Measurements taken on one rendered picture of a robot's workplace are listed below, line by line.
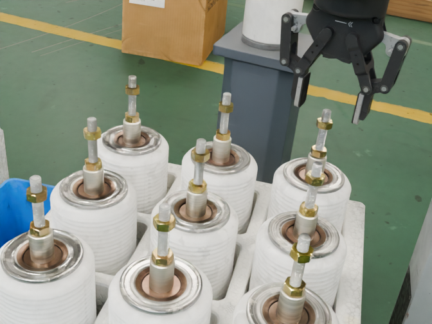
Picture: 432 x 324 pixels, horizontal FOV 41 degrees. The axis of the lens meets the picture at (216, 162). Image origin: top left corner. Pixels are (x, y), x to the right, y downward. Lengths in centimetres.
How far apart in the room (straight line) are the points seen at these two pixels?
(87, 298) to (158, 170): 22
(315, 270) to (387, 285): 40
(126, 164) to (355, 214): 31
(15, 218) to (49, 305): 42
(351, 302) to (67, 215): 32
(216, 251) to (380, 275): 44
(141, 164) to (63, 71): 89
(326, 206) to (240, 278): 13
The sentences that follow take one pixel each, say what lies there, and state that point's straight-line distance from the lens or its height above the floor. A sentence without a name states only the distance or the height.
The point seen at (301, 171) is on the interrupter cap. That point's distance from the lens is 73.
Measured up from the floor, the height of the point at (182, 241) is 25.
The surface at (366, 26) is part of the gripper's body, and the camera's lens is 62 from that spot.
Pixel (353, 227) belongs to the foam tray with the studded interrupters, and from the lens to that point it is 77.
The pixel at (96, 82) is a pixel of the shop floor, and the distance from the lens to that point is 152.
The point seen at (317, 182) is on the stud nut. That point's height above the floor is 32.
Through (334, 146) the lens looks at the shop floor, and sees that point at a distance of 132.
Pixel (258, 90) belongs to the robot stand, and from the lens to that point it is 96.
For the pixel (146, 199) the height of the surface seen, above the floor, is 19.
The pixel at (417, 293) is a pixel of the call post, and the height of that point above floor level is 17.
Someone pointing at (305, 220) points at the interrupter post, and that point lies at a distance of 60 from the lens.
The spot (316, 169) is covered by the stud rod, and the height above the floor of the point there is 34.
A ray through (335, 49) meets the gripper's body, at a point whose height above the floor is 42.
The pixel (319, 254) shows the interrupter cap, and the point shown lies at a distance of 60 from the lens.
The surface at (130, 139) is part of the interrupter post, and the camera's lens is 74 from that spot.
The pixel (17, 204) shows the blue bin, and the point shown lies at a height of 8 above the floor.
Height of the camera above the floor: 63
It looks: 32 degrees down
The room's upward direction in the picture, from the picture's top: 6 degrees clockwise
